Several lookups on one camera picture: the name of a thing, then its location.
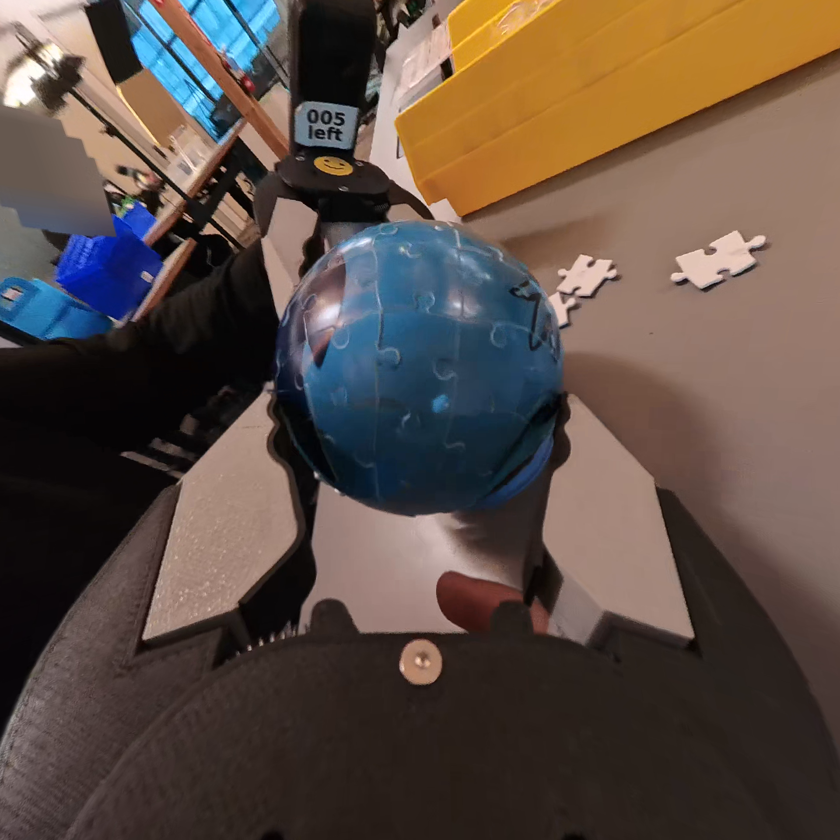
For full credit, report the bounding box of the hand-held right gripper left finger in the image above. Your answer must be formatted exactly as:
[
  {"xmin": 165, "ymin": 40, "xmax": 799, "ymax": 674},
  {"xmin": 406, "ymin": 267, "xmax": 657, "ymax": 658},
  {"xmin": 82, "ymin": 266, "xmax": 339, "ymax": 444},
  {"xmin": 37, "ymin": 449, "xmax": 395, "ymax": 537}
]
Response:
[{"xmin": 140, "ymin": 387, "xmax": 311, "ymax": 645}]

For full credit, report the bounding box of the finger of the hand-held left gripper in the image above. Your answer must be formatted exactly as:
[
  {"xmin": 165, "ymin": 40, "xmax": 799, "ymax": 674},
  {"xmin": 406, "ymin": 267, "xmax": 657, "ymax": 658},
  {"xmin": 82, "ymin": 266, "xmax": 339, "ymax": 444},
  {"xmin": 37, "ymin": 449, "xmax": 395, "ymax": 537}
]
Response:
[{"xmin": 261, "ymin": 196, "xmax": 324, "ymax": 311}]

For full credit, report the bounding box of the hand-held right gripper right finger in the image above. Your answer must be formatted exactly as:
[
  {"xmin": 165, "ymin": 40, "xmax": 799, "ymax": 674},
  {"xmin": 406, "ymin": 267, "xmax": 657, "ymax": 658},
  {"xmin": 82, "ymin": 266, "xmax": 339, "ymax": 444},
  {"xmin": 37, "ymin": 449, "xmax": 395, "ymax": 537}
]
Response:
[{"xmin": 524, "ymin": 392, "xmax": 697, "ymax": 648}]

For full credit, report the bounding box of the blue puzzle ball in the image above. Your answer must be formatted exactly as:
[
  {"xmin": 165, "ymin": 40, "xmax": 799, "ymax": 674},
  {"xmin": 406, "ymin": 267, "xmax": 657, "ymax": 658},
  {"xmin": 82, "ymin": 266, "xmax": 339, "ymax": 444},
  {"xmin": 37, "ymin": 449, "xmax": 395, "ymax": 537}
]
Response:
[{"xmin": 273, "ymin": 221, "xmax": 566, "ymax": 517}]

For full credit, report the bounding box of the person's left forearm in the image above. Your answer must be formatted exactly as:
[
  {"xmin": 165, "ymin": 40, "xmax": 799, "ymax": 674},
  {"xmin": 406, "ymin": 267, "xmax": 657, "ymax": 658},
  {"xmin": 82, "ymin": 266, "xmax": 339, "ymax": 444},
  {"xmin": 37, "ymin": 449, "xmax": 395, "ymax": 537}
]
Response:
[{"xmin": 0, "ymin": 239, "xmax": 284, "ymax": 460}]

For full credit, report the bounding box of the person's right hand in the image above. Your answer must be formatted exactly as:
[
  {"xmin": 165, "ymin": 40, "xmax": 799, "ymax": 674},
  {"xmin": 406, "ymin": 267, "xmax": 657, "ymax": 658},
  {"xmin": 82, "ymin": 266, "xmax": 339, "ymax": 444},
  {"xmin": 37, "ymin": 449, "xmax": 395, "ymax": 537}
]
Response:
[{"xmin": 436, "ymin": 571, "xmax": 551, "ymax": 635}]

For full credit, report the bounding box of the blue plastic crate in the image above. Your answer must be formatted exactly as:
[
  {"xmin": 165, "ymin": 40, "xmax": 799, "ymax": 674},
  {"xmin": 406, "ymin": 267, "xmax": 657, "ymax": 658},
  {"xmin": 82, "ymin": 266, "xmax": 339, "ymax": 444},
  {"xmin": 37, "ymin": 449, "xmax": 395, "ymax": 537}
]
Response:
[{"xmin": 55, "ymin": 213, "xmax": 164, "ymax": 320}]

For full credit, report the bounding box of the light blue plastic object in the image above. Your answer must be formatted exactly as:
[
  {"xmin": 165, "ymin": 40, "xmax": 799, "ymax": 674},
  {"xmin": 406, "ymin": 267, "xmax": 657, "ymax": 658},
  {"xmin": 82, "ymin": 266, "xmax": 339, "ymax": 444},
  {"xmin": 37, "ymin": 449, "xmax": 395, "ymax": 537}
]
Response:
[{"xmin": 0, "ymin": 277, "xmax": 114, "ymax": 341}]

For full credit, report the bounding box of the black light stand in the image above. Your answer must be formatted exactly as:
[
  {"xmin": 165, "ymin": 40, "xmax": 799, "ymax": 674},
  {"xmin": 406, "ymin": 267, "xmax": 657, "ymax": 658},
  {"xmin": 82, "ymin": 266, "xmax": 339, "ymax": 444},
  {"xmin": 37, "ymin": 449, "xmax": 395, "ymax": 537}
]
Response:
[{"xmin": 7, "ymin": 23, "xmax": 263, "ymax": 244}]

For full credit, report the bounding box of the yellow plastic bin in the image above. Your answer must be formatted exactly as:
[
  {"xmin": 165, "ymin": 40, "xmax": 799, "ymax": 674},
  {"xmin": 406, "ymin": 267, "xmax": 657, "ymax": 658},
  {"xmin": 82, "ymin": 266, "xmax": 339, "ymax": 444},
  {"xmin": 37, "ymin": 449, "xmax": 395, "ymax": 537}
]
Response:
[{"xmin": 394, "ymin": 0, "xmax": 840, "ymax": 218}]

